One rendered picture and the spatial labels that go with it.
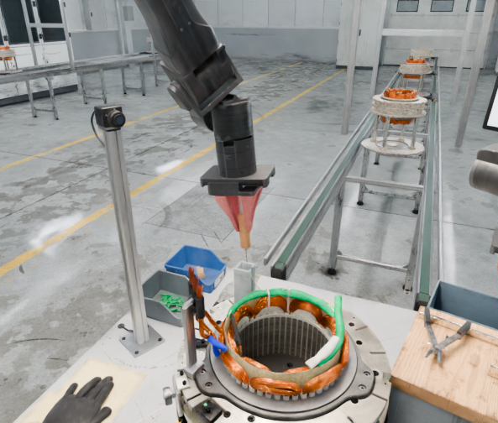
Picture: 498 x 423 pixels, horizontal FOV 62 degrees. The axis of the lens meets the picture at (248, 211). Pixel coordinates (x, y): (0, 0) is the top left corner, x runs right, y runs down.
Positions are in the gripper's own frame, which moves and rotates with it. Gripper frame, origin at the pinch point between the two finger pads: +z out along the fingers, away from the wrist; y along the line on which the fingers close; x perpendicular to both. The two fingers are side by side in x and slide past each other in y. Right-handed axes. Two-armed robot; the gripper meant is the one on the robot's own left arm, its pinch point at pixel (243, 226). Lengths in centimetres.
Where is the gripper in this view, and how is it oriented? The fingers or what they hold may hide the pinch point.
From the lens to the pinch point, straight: 65.8
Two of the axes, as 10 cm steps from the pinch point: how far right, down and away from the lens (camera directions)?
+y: -9.6, -0.3, 2.8
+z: 0.9, 9.1, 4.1
